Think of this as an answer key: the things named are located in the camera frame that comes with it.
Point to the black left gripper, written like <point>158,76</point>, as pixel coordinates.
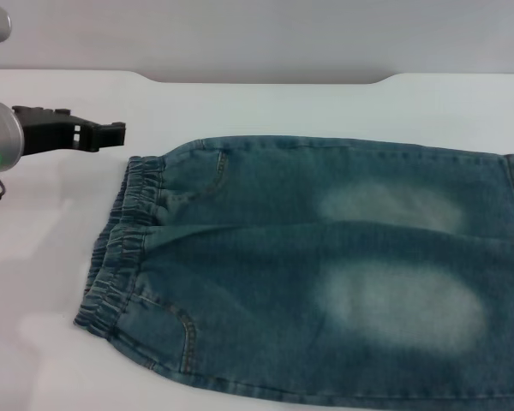
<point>47,130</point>

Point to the blue denim shorts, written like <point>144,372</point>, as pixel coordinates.
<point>282,265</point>

